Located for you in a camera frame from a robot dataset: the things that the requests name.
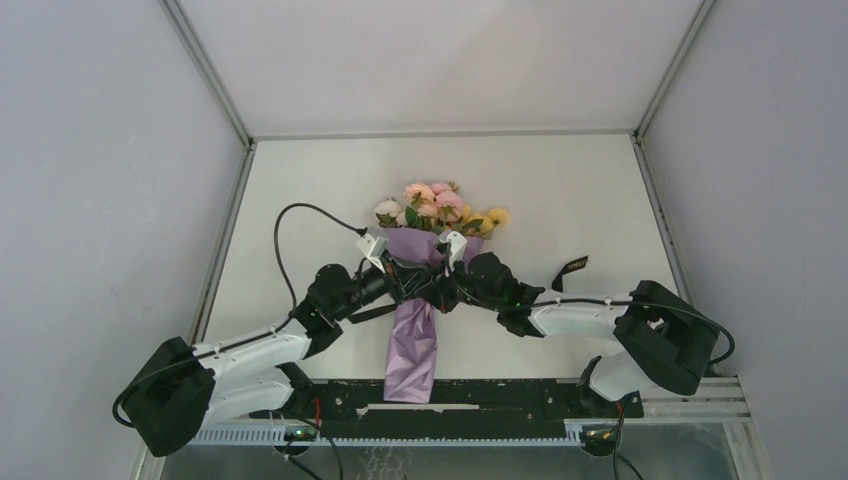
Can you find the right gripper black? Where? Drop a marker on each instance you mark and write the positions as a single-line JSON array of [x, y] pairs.
[[443, 277]]

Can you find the pink fake flower stem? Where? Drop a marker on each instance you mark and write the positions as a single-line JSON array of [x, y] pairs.
[[433, 207]]

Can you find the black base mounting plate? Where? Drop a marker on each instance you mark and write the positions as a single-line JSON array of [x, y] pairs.
[[505, 409]]

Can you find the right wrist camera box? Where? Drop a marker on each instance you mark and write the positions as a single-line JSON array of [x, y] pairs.
[[452, 245]]

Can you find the yellow fake flower stem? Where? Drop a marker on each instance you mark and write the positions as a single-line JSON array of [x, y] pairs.
[[482, 225]]

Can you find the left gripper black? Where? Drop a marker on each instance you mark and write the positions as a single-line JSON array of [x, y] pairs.
[[393, 277]]

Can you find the pink wrapping paper sheet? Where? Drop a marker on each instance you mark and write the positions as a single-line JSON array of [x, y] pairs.
[[412, 346]]

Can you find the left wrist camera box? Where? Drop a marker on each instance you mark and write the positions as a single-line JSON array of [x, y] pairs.
[[373, 246]]

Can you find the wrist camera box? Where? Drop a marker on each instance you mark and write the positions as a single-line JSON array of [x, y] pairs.
[[373, 246], [452, 245]]

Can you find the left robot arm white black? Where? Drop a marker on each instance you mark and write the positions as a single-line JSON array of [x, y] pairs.
[[184, 388]]

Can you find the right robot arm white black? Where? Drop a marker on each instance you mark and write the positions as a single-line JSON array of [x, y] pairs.
[[665, 342]]

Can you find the white fake flower stem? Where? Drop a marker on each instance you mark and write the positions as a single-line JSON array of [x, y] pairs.
[[390, 214]]

